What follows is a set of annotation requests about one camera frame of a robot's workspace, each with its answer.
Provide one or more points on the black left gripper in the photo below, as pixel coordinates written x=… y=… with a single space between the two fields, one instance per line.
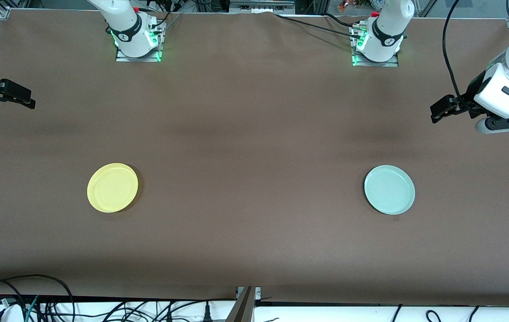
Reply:
x=472 y=92

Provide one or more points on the pale green plate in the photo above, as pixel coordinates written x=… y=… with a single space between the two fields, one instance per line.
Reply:
x=389 y=190

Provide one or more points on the yellow plate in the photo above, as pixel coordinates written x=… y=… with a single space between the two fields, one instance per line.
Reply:
x=112 y=188

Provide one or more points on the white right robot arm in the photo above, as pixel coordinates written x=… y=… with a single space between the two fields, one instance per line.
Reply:
x=125 y=22

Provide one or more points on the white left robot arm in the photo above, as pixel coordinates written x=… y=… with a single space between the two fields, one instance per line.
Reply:
x=388 y=27

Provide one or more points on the table cover mat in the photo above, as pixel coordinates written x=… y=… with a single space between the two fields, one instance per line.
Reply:
x=254 y=232

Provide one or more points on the aluminium profile strut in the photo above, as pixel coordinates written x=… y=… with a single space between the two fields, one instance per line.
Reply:
x=245 y=308

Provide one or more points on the black power plug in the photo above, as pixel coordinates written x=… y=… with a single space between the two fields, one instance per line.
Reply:
x=207 y=313

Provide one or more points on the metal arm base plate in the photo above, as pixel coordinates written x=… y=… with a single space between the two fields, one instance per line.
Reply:
x=393 y=64
x=122 y=58

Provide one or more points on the grey metal rail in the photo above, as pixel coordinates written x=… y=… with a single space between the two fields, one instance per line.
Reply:
x=259 y=6

